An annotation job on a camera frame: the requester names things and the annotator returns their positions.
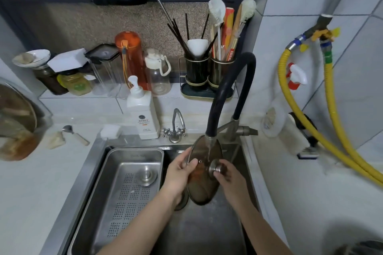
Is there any person's right hand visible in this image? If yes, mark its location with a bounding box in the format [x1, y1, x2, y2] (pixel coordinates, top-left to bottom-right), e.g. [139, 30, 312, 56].
[213, 159, 255, 209]

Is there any person's left hand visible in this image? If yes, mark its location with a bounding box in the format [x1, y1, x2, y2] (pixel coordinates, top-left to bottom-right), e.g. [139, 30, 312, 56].
[162, 147, 199, 203]

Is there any glass pot lid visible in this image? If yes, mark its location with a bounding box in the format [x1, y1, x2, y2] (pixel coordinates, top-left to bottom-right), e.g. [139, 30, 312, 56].
[186, 135, 228, 206]

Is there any person's right forearm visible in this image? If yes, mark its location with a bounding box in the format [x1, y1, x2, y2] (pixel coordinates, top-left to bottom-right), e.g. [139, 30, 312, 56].
[238, 200, 293, 255]

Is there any person's left forearm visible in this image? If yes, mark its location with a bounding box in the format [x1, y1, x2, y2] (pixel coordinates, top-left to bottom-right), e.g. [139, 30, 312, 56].
[97, 187, 184, 255]

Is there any sink drain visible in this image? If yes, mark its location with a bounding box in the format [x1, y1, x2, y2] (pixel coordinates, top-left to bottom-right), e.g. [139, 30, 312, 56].
[174, 189, 190, 211]

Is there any small chrome faucet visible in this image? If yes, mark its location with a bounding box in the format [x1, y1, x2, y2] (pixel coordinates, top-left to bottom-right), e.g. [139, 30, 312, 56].
[162, 108, 187, 144]

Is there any steel sink plug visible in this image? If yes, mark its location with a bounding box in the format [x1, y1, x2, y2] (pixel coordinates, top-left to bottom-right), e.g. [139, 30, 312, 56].
[135, 165, 158, 187]

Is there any stainless steel sink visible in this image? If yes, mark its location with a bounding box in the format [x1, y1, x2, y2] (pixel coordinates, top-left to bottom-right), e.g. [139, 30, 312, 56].
[39, 135, 265, 255]

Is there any white pump soap dispenser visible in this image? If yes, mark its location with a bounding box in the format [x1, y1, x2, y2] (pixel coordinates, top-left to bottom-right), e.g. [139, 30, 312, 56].
[126, 76, 161, 140]

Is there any white plastic bottle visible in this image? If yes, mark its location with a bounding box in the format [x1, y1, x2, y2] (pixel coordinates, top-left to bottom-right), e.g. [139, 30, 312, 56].
[261, 96, 288, 138]

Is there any perforated steel drain tray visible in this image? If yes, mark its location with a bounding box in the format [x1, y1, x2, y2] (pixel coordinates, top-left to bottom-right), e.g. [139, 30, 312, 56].
[68, 147, 165, 255]

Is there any white sponge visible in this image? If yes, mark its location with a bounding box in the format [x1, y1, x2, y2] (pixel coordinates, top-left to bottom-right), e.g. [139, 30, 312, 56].
[100, 124, 122, 141]

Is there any black gold utensil holder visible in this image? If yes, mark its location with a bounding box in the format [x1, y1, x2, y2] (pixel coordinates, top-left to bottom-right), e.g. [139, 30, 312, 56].
[179, 55, 237, 100]

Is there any clear bottle with white lid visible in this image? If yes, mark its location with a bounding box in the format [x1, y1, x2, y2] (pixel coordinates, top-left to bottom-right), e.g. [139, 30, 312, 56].
[144, 48, 172, 96]

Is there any white funnel cup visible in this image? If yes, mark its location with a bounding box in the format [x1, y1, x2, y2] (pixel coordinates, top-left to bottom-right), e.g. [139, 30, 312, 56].
[187, 39, 209, 59]

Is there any orange water bottle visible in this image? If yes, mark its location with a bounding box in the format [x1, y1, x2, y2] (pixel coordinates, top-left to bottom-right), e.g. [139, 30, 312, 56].
[115, 31, 150, 91]

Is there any white red spray bottle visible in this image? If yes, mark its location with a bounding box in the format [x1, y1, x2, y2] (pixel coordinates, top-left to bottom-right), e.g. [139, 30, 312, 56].
[285, 62, 308, 90]

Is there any bundle of dark chopsticks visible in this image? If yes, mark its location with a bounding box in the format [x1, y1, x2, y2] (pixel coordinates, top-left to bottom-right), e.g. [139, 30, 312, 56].
[167, 13, 219, 60]

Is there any clear container with black lid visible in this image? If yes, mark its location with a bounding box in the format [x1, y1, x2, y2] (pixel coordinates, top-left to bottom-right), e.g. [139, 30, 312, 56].
[84, 43, 127, 97]

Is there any yellow honey jar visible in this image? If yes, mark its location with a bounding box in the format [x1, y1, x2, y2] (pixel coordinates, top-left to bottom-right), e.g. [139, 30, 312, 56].
[56, 72, 94, 96]

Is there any orange red packet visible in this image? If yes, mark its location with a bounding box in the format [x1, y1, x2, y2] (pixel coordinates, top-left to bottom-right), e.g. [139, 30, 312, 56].
[222, 7, 235, 62]

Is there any white paper box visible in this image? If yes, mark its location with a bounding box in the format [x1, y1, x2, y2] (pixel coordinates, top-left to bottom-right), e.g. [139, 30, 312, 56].
[47, 48, 89, 73]

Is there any dark glass jar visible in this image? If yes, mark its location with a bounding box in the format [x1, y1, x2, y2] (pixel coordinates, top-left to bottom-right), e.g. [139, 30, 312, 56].
[31, 64, 69, 96]

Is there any glass pot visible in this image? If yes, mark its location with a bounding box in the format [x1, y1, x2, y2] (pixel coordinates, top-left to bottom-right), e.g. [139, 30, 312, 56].
[0, 77, 54, 162]

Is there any white bowl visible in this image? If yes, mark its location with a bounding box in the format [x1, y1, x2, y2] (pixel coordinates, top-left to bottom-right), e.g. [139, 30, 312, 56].
[12, 49, 51, 69]

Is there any black hose kitchen faucet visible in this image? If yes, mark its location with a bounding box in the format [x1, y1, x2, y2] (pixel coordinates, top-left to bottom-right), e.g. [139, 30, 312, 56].
[205, 52, 259, 145]

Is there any yellow corrugated hose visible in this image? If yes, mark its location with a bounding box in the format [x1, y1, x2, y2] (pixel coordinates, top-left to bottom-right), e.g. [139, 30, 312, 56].
[322, 50, 383, 179]
[278, 49, 383, 188]

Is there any white handled metal spoon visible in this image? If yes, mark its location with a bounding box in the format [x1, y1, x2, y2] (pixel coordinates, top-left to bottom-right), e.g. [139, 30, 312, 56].
[62, 125, 90, 147]

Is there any yellow handled pipe valve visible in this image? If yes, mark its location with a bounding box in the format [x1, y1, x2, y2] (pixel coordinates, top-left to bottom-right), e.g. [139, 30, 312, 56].
[285, 26, 342, 53]

